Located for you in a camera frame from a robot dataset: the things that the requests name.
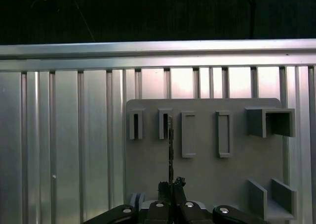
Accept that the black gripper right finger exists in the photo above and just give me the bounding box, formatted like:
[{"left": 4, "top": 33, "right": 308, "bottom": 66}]
[{"left": 172, "top": 176, "right": 264, "bottom": 224}]

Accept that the green RAM stick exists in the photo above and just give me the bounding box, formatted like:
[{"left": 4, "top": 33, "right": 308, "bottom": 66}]
[{"left": 167, "top": 114, "right": 175, "bottom": 205}]

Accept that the grey parts rack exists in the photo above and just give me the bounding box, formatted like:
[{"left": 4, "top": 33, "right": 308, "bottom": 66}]
[{"left": 124, "top": 97, "right": 298, "bottom": 224}]

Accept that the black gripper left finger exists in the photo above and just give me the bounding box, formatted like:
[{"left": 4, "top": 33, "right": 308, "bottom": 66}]
[{"left": 83, "top": 180, "right": 171, "bottom": 224}]

